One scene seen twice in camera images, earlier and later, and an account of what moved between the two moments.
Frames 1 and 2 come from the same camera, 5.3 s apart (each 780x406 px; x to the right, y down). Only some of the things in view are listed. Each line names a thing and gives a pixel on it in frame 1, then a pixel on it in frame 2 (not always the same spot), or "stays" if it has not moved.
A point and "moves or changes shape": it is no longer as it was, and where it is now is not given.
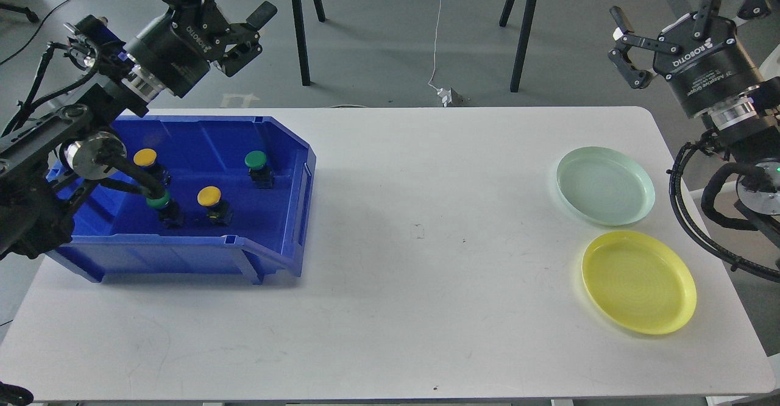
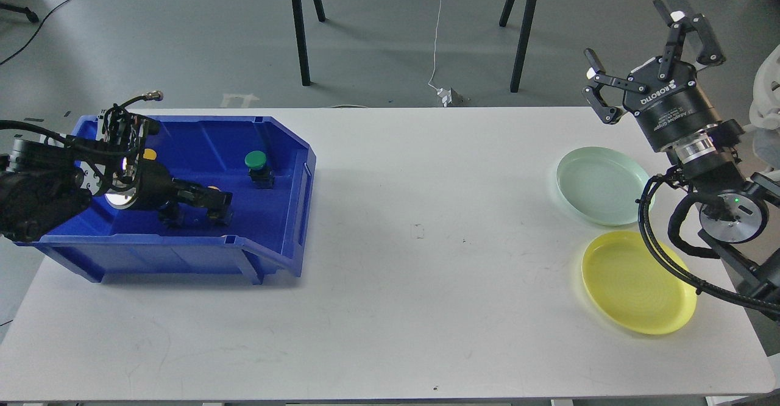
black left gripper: x=178 y=53 → x=157 y=190
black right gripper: x=710 y=66 → x=664 y=94
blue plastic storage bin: x=240 y=193 stays
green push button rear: x=262 y=174 stays
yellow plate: x=638 y=282 stays
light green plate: x=604 y=186 stays
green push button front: x=159 y=202 moves or changes shape
